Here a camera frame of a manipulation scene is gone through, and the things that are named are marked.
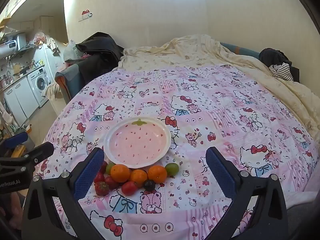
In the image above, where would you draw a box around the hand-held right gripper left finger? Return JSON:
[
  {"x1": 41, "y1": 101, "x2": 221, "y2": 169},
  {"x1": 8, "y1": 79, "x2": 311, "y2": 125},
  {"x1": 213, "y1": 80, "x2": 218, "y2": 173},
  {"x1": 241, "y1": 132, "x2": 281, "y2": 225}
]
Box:
[{"x1": 21, "y1": 147, "x2": 105, "y2": 240}]

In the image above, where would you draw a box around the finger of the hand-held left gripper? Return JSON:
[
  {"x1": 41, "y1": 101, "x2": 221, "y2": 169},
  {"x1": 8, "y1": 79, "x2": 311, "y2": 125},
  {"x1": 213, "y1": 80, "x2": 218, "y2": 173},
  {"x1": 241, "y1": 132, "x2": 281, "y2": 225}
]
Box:
[
  {"x1": 0, "y1": 142, "x2": 55, "y2": 173},
  {"x1": 0, "y1": 131, "x2": 29, "y2": 150}
]

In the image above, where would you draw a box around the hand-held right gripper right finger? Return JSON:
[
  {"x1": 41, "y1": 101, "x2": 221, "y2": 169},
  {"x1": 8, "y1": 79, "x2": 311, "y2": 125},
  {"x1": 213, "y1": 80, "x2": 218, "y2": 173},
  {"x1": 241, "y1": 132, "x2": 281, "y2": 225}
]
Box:
[{"x1": 202, "y1": 147, "x2": 289, "y2": 240}]

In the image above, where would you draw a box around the orange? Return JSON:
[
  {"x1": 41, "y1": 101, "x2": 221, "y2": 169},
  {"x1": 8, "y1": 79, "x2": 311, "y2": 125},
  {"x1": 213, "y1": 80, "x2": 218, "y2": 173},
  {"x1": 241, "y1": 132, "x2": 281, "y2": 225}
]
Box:
[
  {"x1": 130, "y1": 169, "x2": 148, "y2": 188},
  {"x1": 148, "y1": 165, "x2": 167, "y2": 183},
  {"x1": 111, "y1": 164, "x2": 132, "y2": 183}
]

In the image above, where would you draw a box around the pink strawberry-shaped plate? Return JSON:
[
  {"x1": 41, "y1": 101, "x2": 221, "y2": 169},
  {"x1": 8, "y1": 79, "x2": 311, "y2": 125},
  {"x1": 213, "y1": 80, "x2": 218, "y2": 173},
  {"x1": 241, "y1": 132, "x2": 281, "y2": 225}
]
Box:
[{"x1": 104, "y1": 117, "x2": 172, "y2": 169}]

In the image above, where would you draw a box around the person's left hand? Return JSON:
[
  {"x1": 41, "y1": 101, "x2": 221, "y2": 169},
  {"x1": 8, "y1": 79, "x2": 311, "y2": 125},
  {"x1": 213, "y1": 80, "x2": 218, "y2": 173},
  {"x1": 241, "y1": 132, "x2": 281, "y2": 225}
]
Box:
[{"x1": 7, "y1": 195, "x2": 25, "y2": 229}]

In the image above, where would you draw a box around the white kitchen cabinet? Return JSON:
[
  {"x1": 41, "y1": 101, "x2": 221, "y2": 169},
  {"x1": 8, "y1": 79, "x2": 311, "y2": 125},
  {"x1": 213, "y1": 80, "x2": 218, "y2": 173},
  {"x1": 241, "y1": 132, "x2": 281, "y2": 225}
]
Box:
[{"x1": 2, "y1": 76, "x2": 40, "y2": 125}]

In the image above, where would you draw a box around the white washing machine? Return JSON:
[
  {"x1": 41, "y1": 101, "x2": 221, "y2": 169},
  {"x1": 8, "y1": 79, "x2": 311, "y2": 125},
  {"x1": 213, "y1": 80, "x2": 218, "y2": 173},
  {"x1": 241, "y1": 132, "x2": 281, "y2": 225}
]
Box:
[{"x1": 27, "y1": 66, "x2": 52, "y2": 107}]

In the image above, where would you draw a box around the cream cloth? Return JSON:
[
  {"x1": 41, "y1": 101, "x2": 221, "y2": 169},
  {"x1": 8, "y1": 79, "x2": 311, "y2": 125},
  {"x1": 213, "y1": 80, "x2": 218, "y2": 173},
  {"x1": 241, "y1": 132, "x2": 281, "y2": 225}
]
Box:
[{"x1": 46, "y1": 82, "x2": 63, "y2": 100}]

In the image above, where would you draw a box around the pink cartoon printed blanket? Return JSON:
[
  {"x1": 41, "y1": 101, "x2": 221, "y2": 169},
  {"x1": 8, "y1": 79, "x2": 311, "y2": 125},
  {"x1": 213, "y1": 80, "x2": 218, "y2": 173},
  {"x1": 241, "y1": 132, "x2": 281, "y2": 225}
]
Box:
[{"x1": 32, "y1": 64, "x2": 320, "y2": 240}]

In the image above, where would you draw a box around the blue-grey sofa armrest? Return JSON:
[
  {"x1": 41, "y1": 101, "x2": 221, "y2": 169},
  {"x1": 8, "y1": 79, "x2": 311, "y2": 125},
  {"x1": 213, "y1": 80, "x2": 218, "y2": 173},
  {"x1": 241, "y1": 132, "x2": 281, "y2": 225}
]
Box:
[{"x1": 55, "y1": 64, "x2": 85, "y2": 103}]

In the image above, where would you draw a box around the white refrigerator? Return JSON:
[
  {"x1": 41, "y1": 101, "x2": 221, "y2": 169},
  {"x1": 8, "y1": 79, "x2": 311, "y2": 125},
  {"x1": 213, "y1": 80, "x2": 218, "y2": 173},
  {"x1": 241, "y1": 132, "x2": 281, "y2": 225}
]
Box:
[{"x1": 35, "y1": 42, "x2": 64, "y2": 80}]

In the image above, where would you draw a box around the white water heater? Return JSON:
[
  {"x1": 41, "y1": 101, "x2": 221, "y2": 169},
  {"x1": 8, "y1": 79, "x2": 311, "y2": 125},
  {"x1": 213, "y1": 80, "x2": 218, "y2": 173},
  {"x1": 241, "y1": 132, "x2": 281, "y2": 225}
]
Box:
[{"x1": 0, "y1": 41, "x2": 18, "y2": 57}]

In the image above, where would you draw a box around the silver range hood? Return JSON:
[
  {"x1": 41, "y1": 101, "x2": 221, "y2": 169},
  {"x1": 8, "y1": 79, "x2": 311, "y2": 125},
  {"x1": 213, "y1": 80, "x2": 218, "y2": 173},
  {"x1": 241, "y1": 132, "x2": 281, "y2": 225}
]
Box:
[{"x1": 12, "y1": 33, "x2": 28, "y2": 50}]

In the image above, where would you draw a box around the hanging beige cloth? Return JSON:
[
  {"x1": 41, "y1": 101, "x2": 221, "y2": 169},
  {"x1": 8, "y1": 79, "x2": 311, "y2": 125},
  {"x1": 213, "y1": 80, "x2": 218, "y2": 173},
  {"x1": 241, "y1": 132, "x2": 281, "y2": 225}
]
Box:
[{"x1": 47, "y1": 37, "x2": 60, "y2": 54}]

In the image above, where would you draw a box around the pink bag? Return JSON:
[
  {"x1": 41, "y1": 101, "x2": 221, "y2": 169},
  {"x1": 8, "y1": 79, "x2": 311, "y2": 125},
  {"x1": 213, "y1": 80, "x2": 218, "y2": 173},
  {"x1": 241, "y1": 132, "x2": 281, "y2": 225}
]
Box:
[{"x1": 34, "y1": 31, "x2": 48, "y2": 47}]

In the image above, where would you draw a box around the white plastic bag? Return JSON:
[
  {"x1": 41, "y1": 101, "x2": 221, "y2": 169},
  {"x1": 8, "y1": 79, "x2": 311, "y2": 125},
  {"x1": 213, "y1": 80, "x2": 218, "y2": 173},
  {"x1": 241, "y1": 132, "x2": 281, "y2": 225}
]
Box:
[{"x1": 63, "y1": 39, "x2": 80, "y2": 60}]

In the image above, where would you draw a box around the striped garment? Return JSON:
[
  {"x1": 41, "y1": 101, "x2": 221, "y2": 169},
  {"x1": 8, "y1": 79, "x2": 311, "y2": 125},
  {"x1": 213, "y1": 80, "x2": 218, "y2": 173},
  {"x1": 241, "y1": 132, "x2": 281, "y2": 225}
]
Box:
[{"x1": 269, "y1": 62, "x2": 294, "y2": 81}]

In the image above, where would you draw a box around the black jacket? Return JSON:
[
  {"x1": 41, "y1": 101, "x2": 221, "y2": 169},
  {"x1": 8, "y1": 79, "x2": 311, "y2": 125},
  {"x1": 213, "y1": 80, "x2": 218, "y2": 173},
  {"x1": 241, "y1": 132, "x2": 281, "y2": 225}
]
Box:
[{"x1": 75, "y1": 32, "x2": 125, "y2": 80}]

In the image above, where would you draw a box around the blue sofa backrest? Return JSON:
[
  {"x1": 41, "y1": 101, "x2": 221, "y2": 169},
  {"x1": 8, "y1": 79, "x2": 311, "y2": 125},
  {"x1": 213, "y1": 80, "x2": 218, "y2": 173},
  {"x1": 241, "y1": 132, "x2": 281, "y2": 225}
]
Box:
[{"x1": 220, "y1": 42, "x2": 260, "y2": 59}]

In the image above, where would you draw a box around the cream duvet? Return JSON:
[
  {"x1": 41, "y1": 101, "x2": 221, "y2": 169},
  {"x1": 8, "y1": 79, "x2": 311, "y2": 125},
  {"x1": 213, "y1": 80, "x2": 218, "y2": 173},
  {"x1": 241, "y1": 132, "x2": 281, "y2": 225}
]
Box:
[{"x1": 119, "y1": 34, "x2": 320, "y2": 140}]

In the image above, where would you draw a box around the dark garment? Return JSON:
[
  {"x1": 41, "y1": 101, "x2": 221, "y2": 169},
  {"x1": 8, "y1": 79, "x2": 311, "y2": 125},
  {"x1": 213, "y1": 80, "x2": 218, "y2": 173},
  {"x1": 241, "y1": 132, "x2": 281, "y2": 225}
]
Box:
[{"x1": 259, "y1": 47, "x2": 300, "y2": 83}]

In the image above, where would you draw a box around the wall socket with red decoration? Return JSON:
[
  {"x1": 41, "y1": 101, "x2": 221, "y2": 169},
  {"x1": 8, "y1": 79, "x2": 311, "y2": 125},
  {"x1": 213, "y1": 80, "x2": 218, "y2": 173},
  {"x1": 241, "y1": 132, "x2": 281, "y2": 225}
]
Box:
[{"x1": 79, "y1": 9, "x2": 94, "y2": 22}]

